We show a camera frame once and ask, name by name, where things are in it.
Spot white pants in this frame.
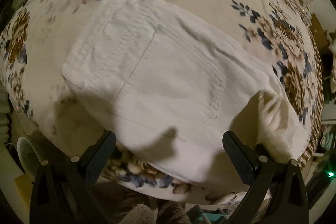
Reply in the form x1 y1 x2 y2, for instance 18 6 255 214
62 0 309 191

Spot white round fan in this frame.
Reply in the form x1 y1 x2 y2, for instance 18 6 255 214
17 136 43 179

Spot brown checkered bedsheet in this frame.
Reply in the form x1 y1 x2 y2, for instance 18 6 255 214
257 0 325 169

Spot floral fleece blanket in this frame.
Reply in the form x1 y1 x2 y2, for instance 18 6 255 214
1 0 279 152

